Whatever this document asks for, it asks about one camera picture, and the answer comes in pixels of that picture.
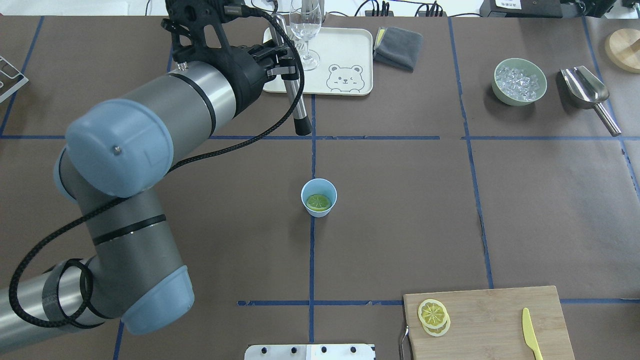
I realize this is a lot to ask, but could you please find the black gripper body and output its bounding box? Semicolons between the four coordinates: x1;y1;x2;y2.
221;44;274;117

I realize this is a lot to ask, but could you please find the lemon wedge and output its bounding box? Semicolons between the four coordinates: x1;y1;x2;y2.
304;193;332;212

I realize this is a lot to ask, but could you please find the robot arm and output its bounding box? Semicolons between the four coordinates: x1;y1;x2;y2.
1;40;302;350

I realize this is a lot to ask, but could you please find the blue cup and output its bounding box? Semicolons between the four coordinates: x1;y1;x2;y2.
301;178;338;218

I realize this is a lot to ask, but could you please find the lemon slice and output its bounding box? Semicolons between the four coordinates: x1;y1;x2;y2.
417;298;451;337

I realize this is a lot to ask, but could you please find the clear glass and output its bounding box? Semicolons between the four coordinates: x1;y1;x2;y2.
289;0;322;71

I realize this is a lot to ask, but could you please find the cream bear tray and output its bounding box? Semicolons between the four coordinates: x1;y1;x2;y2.
263;27;374;96

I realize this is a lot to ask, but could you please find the dark grey cloth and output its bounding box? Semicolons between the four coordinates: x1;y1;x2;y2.
372;26;425;72

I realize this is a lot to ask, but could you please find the green bowl of ice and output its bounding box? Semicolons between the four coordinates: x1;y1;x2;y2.
491;58;547;107

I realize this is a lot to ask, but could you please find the metal ice scoop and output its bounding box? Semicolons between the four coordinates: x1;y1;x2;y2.
559;65;622;137

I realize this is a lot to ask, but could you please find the wooden cutting board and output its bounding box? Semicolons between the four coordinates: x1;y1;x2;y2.
403;285;575;360

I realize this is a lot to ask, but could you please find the wooden stand with base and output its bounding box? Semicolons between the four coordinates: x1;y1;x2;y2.
605;28;640;75

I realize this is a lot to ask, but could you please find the yellow plastic knife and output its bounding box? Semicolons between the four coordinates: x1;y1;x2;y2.
521;307;544;360

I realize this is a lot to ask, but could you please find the white wire cup rack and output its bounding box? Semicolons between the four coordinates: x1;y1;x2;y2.
0;56;29;103

